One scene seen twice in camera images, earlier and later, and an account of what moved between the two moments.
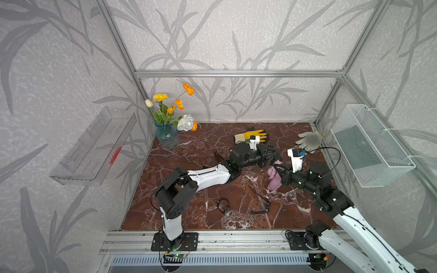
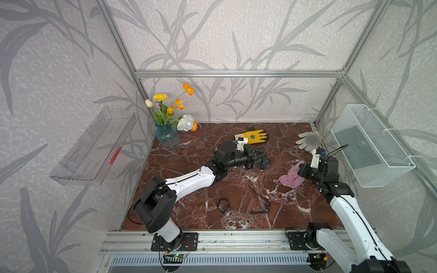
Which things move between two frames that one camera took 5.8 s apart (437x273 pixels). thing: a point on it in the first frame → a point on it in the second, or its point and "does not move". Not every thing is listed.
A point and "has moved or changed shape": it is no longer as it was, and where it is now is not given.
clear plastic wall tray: [88, 162] does not move
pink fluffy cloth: [275, 180] has moved or changed shape
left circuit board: [176, 258] does not move
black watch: [268, 201] does not move
